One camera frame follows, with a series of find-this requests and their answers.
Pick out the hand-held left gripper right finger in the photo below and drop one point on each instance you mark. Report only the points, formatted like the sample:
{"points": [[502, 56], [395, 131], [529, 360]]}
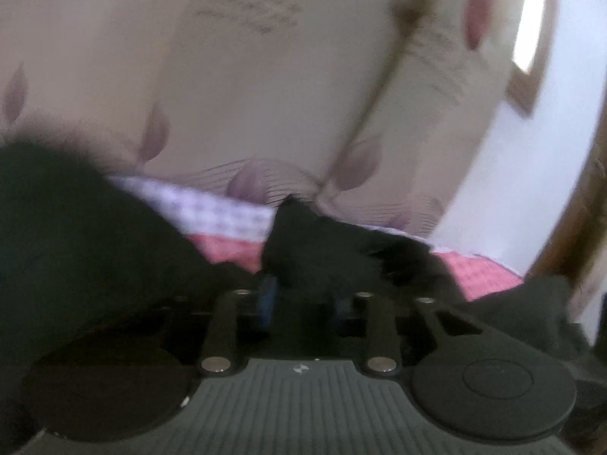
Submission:
{"points": [[379, 331]]}

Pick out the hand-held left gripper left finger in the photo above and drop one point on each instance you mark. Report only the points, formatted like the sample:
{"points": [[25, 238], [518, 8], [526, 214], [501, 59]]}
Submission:
{"points": [[225, 331]]}

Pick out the black garment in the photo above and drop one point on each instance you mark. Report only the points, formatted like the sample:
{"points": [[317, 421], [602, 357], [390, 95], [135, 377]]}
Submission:
{"points": [[71, 246]]}

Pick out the pink and purple checked blanket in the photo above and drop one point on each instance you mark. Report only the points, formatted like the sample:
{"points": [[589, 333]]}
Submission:
{"points": [[227, 213]]}

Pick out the cream curtain with pink print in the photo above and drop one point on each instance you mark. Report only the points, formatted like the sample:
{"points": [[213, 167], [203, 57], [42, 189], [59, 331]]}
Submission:
{"points": [[237, 80]]}

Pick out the brown wooden door frame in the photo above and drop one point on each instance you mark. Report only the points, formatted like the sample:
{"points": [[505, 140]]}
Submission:
{"points": [[574, 222]]}

